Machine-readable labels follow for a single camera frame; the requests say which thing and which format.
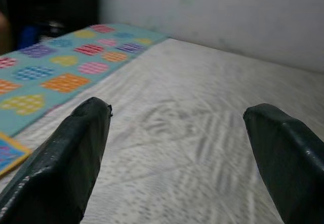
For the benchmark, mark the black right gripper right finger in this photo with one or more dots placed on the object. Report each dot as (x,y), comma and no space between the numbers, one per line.
(293,173)

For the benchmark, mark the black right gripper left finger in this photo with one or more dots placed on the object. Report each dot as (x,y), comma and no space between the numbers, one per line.
(55,173)

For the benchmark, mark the yellow-bordered blue children's book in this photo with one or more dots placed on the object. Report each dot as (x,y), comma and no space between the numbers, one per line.
(10,153)

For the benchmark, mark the teal towel colourful shapes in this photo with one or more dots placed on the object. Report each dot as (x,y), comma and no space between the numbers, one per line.
(63,64)

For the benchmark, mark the white patterned mattress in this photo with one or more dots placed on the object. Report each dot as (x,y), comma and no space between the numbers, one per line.
(189,133)

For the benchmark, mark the bare person leg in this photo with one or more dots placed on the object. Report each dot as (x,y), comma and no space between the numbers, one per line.
(5,34)

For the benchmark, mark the black bag white lettering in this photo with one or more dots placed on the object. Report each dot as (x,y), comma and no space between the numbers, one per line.
(63,6)

